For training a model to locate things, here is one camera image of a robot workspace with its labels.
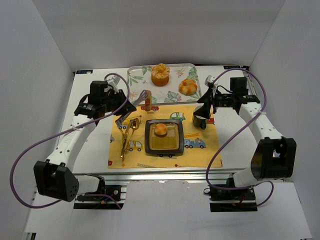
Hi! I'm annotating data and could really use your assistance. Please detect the herb bread slice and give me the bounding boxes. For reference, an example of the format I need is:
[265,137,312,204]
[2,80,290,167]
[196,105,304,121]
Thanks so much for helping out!
[145,90,152,112]

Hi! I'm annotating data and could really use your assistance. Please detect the small round bread roll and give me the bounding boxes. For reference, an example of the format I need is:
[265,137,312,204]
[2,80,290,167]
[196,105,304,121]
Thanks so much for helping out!
[154,123,168,137]

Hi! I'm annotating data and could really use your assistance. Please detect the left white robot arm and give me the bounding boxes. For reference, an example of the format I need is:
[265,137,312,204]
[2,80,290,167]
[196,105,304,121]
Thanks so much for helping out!
[33,78,136,202]

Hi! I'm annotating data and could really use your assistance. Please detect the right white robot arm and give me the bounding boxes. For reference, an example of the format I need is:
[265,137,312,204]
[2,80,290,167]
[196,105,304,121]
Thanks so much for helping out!
[193,75,297,190]

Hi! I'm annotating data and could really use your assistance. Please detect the green mug white inside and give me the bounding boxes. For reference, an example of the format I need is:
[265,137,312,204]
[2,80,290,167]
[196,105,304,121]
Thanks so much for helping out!
[192,105,210,130]

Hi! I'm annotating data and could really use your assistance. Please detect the gold spoon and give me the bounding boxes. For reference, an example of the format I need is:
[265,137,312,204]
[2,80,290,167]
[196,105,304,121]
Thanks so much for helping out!
[124,117,140,154]

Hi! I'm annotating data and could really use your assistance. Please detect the floral white serving tray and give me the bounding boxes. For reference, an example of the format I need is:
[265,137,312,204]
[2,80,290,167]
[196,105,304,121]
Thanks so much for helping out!
[127,63,202,105]

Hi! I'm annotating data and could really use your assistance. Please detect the square black brown plate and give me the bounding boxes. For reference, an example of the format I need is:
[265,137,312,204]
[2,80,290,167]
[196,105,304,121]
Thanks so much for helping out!
[144,119,184,158]

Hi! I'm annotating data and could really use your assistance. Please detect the yellow vehicle print placemat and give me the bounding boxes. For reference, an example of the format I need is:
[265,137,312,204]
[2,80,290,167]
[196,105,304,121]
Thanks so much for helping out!
[108,104,220,169]

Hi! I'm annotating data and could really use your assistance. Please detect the tall sugared brioche cake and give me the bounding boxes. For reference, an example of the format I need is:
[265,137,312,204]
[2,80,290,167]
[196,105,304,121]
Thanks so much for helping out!
[151,63,170,87]

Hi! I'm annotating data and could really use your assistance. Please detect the gold fork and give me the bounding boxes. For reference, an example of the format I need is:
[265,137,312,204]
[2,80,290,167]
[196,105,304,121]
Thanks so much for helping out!
[120,120,133,161]

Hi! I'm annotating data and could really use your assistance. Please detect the twisted orange bread ring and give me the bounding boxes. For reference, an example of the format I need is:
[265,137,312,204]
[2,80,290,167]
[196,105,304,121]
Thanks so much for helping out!
[178,78,198,96]

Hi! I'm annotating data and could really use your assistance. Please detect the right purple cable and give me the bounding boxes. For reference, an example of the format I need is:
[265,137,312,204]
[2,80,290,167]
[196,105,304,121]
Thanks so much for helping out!
[204,67,275,207]

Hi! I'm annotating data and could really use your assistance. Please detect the aluminium table frame rail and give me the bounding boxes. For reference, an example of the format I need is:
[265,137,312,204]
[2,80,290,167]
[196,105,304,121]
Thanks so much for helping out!
[99,172,236,183]

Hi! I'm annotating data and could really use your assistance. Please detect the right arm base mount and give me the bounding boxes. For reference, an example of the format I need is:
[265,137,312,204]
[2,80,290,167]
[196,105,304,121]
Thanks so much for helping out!
[203,186,258,213]

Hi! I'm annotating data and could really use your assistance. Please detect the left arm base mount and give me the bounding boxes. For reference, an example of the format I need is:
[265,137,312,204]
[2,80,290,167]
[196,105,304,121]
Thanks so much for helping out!
[73,182,127,210]

